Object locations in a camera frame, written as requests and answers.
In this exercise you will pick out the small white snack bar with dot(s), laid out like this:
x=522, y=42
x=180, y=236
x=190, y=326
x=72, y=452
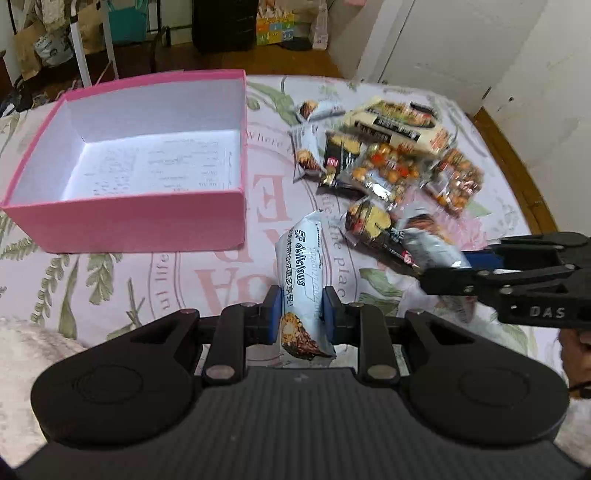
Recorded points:
x=311, y=110

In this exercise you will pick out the white door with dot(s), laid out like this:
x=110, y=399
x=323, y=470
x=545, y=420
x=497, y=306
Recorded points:
x=460, y=49

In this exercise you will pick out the person's right hand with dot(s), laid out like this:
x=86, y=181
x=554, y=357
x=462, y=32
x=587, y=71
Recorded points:
x=575, y=355

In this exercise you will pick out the pink cardboard box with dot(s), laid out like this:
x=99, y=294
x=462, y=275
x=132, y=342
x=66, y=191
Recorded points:
x=154, y=163

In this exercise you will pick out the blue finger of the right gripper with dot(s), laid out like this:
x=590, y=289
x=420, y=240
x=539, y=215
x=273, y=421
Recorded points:
x=533, y=252
x=466, y=280

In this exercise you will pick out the colourful cardboard box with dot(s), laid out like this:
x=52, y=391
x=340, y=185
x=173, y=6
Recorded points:
x=274, y=27

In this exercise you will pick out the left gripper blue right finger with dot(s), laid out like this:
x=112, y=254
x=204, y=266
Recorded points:
x=331, y=314

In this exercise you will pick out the black gold cracker packet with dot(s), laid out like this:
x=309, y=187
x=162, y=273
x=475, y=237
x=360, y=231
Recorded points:
x=369, y=226

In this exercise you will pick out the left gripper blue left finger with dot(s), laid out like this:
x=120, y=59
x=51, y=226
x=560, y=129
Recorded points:
x=271, y=313

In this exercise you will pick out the teal bag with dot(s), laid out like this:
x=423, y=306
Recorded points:
x=129, y=24

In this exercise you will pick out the black biscuit packet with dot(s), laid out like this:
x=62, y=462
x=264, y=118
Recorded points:
x=341, y=151

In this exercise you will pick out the mixed nuts clear bag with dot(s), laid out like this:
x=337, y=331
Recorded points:
x=385, y=173

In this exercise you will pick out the white rolling side table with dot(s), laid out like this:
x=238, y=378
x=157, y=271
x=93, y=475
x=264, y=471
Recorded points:
x=91, y=33

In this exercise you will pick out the white blue snack bar packet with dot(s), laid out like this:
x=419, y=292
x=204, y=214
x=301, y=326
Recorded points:
x=302, y=335

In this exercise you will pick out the cream noodle snack bag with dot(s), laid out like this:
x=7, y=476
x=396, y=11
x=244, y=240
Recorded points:
x=409, y=128

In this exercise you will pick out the black suitcase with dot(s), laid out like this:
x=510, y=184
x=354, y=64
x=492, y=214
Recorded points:
x=220, y=26

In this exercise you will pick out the silver snack packet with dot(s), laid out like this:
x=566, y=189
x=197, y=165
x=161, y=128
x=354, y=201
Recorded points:
x=430, y=247

